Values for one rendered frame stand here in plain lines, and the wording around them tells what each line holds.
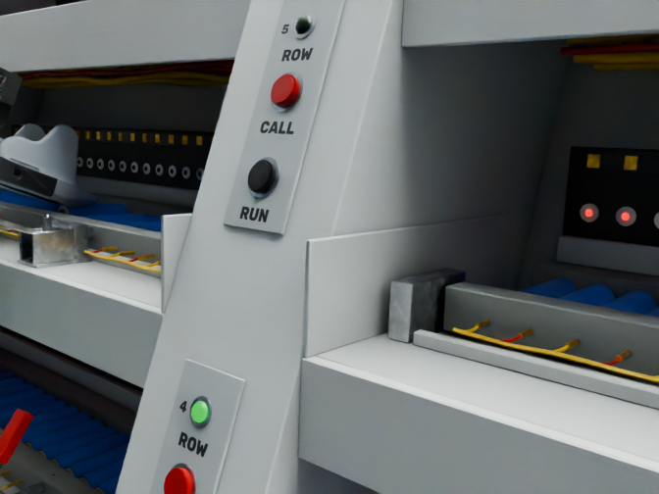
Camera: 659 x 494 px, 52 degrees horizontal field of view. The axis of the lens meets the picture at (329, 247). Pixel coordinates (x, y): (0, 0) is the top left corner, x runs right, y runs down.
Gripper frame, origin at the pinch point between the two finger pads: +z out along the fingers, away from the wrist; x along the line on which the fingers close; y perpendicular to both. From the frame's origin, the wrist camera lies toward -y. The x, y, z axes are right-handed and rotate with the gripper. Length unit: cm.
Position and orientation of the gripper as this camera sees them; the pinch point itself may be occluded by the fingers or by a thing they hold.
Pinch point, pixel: (70, 201)
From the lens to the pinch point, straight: 62.2
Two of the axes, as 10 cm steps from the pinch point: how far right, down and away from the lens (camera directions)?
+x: -7.7, -1.4, 6.2
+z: 5.8, 2.5, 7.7
